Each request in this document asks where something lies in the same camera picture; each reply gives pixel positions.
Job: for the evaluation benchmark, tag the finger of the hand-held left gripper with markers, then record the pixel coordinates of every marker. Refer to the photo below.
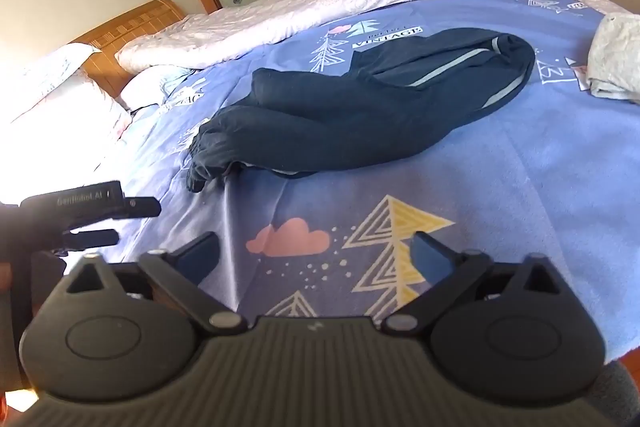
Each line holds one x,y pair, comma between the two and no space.
142,207
92,237

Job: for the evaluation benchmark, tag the blue printed bed sheet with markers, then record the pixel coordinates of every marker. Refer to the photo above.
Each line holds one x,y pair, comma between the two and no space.
500,182

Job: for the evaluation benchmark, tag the large white floral pillow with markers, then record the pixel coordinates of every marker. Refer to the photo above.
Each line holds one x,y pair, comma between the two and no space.
65,97

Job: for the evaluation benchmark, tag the small white blue pillow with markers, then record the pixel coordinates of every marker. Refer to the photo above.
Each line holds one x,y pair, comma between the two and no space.
155,84

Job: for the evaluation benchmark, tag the wooden headboard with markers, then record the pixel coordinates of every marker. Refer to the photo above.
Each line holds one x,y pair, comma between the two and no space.
130,27

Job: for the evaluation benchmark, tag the navy blue pants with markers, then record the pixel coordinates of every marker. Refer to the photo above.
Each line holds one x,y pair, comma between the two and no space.
350,117

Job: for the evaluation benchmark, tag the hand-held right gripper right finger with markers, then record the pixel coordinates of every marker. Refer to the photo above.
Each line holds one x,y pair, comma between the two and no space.
430,257

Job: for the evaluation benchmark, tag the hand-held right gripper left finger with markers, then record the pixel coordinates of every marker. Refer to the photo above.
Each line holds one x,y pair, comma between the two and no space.
200,254

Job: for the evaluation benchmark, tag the folded cream cloth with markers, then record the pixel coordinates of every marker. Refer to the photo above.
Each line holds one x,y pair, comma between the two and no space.
615,57

